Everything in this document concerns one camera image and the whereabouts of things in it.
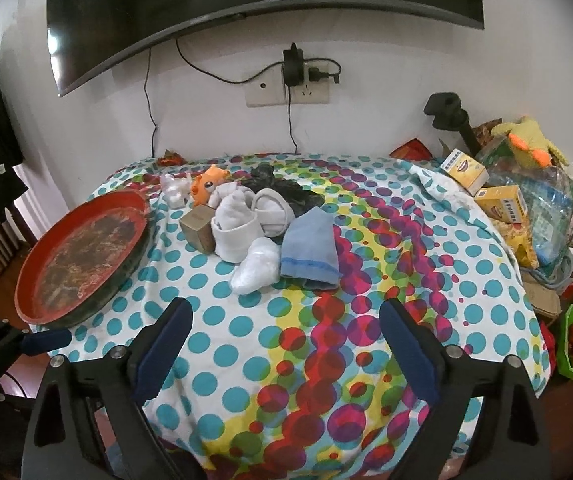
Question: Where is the round red tray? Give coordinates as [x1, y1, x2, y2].
[15, 191, 151, 330]

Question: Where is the colourful polka dot tablecloth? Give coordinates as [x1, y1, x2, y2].
[49, 151, 552, 480]

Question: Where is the yellow snack packet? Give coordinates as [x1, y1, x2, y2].
[499, 220, 539, 268]

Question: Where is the yellow medicine box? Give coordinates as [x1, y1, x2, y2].
[440, 148, 489, 195]
[475, 185, 531, 225]

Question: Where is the yellow knitted duck toy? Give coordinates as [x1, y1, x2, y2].
[490, 116, 569, 171]

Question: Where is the red snack packet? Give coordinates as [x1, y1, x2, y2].
[390, 138, 432, 161]

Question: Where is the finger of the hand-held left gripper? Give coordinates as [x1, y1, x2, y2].
[0, 321, 70, 361]

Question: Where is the orange plastic toy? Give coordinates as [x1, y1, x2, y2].
[190, 165, 230, 208]

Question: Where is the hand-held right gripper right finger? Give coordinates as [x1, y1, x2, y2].
[379, 299, 549, 480]

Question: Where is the black power adapter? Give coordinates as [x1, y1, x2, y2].
[283, 43, 306, 88]

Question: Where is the brown cardboard box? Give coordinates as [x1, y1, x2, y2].
[523, 280, 562, 318]

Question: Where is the black plastic bag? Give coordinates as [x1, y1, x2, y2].
[240, 163, 324, 221]

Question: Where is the small maroon and beige box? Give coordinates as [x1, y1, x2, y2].
[180, 206, 216, 254]

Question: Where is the black clamp stand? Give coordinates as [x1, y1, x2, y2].
[423, 91, 482, 156]

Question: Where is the crumpled white wad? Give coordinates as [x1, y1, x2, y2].
[230, 236, 280, 295]

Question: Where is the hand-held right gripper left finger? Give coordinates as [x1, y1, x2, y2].
[20, 296, 207, 480]

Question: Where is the light blue cloth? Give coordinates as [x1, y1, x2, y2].
[280, 208, 341, 290]

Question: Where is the clear plastic bag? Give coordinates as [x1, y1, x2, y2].
[479, 137, 573, 266]

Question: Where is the crumpled white plastic bag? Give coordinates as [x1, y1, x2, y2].
[160, 172, 190, 207]

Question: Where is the thin black cable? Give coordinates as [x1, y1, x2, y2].
[144, 47, 160, 158]

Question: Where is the black television cable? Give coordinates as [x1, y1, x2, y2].
[175, 37, 287, 84]

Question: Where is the wooden chair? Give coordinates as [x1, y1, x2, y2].
[0, 195, 42, 311]

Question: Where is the black angled plug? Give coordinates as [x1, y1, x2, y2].
[307, 60, 342, 86]

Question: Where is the white sock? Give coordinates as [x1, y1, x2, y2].
[250, 188, 295, 237]
[211, 182, 263, 264]

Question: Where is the black adapter cable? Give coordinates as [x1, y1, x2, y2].
[286, 85, 300, 154]

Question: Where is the brown snack packet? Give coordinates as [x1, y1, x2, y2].
[471, 120, 504, 153]

